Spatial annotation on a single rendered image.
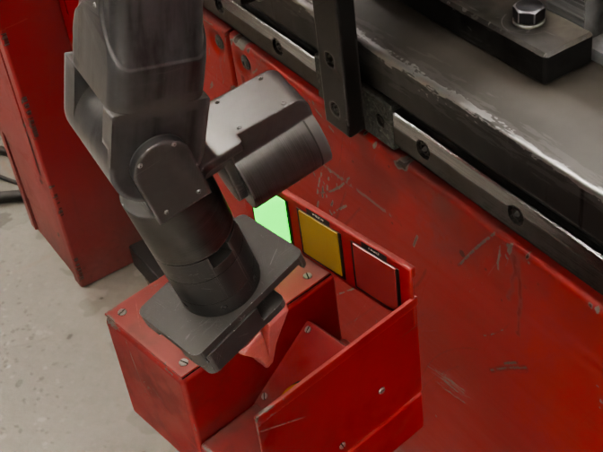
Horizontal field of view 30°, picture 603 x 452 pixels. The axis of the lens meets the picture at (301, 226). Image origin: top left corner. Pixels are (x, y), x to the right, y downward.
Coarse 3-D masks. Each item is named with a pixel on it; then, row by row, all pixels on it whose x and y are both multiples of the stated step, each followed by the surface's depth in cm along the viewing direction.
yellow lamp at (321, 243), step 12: (300, 216) 90; (312, 228) 89; (324, 228) 88; (312, 240) 90; (324, 240) 89; (336, 240) 87; (312, 252) 91; (324, 252) 90; (336, 252) 88; (324, 264) 91; (336, 264) 89
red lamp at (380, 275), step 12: (360, 252) 85; (360, 264) 86; (372, 264) 85; (384, 264) 84; (360, 276) 87; (372, 276) 86; (384, 276) 85; (360, 288) 88; (372, 288) 87; (384, 288) 85; (396, 288) 84; (384, 300) 86; (396, 300) 85
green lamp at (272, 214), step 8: (272, 200) 92; (280, 200) 91; (264, 208) 94; (272, 208) 93; (280, 208) 92; (256, 216) 96; (264, 216) 95; (272, 216) 93; (280, 216) 92; (264, 224) 95; (272, 224) 94; (280, 224) 93; (280, 232) 94; (288, 232) 93; (288, 240) 93
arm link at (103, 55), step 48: (96, 0) 56; (144, 0) 56; (192, 0) 57; (96, 48) 58; (144, 48) 57; (192, 48) 59; (96, 96) 62; (144, 96) 58; (192, 96) 60; (96, 144) 61; (192, 144) 62
